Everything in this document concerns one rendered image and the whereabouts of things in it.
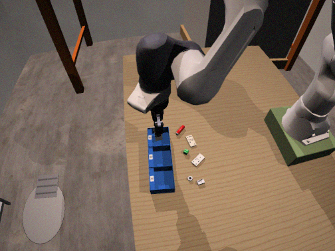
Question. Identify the white domino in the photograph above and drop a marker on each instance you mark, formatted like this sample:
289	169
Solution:
191	141
198	160

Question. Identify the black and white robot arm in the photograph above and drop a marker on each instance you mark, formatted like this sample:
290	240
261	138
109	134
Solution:
198	77

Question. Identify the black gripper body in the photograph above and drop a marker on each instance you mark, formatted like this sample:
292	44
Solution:
159	107

